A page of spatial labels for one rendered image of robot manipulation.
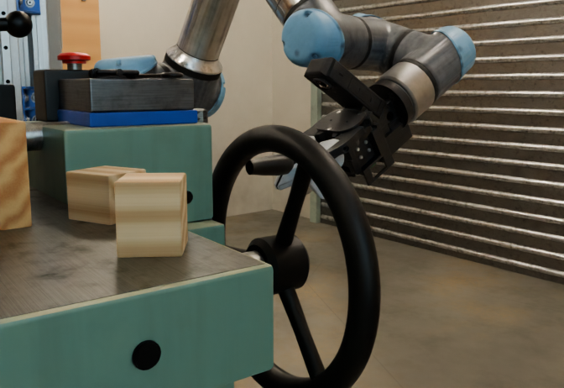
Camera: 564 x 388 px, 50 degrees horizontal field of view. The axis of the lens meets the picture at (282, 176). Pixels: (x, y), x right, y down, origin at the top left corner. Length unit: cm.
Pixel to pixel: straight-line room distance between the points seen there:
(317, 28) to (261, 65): 397
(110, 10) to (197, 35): 298
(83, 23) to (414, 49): 332
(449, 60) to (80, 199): 57
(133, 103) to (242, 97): 411
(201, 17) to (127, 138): 68
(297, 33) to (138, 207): 50
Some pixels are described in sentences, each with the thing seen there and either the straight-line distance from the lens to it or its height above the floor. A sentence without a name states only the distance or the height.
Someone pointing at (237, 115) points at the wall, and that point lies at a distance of 462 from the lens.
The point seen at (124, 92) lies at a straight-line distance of 53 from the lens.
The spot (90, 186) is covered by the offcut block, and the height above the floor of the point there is 93.
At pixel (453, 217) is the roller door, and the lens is 365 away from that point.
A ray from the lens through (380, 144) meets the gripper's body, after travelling 77.
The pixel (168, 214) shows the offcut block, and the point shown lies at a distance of 34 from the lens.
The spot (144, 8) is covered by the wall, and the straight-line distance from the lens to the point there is 426.
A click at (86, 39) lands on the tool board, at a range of 405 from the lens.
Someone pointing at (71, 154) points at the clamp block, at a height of 94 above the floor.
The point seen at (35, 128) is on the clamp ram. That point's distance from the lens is 56.
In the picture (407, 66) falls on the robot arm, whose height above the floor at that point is 102.
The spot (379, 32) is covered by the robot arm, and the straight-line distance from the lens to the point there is 88.
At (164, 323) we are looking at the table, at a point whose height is 88.
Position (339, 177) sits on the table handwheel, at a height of 91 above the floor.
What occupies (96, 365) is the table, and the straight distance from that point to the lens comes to 29.
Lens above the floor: 99
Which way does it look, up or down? 9 degrees down
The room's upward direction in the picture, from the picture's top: straight up
